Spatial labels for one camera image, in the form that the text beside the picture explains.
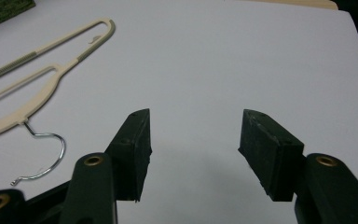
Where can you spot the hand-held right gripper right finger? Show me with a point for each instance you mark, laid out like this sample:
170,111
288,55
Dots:
270,155

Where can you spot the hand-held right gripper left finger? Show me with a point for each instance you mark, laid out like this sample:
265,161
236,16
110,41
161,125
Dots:
132,155

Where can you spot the cream plastic clothes hanger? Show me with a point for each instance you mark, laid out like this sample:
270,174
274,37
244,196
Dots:
40,96

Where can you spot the dark green cloth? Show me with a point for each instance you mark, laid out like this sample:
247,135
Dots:
0,11

